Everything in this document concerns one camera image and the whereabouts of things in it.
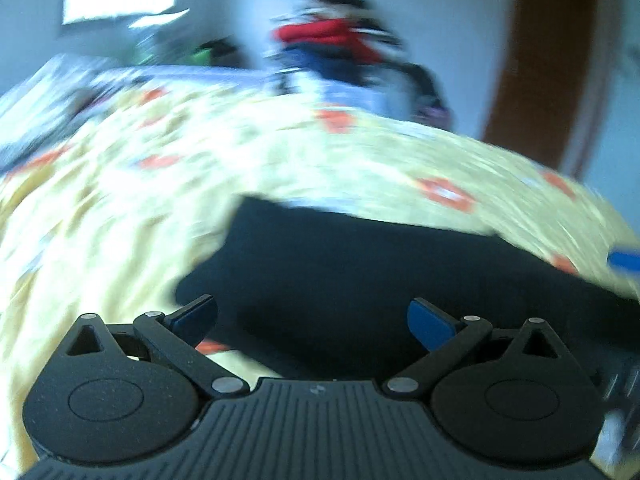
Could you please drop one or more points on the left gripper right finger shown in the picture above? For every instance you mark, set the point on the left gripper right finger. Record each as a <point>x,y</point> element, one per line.
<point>446,340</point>

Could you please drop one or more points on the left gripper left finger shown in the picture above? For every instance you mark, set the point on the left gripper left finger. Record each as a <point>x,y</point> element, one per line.
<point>171,340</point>

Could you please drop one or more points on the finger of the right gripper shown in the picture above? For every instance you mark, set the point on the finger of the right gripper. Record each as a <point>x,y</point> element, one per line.
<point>625,260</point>

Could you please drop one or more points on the black pants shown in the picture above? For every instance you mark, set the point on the black pants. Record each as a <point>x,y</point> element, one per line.
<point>313,294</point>

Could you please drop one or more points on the yellow floral bed quilt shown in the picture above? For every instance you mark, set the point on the yellow floral bed quilt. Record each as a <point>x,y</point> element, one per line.
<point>116,183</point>

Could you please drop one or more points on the brown wooden door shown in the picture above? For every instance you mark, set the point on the brown wooden door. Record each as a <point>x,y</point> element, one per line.
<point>553,88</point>

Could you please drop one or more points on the pile of clothes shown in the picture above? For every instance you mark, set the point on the pile of clothes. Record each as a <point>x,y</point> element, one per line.
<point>341,52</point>

